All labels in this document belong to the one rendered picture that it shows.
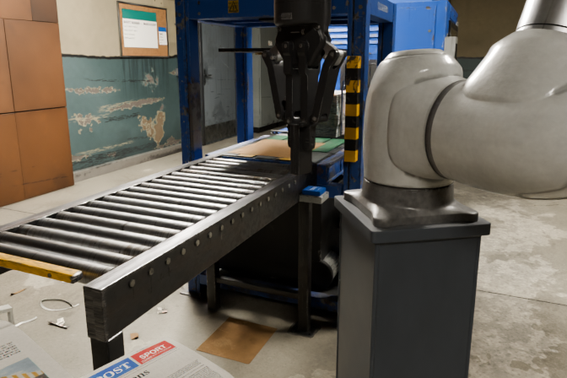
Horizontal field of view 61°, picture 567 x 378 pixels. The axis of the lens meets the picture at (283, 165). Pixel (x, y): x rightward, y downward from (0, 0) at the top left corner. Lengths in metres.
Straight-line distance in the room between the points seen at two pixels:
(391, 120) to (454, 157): 0.13
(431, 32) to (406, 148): 3.64
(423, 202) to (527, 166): 0.22
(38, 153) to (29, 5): 1.34
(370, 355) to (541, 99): 0.48
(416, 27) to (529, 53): 3.72
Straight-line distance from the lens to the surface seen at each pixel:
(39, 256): 1.31
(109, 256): 1.24
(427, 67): 0.77
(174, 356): 0.78
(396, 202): 0.80
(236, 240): 1.53
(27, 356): 0.39
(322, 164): 2.18
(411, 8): 4.41
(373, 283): 0.80
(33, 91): 4.98
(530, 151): 0.63
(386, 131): 0.78
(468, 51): 9.50
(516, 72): 0.67
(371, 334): 0.85
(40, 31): 5.08
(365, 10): 2.10
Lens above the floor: 1.26
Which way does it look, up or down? 12 degrees down
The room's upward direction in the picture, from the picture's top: straight up
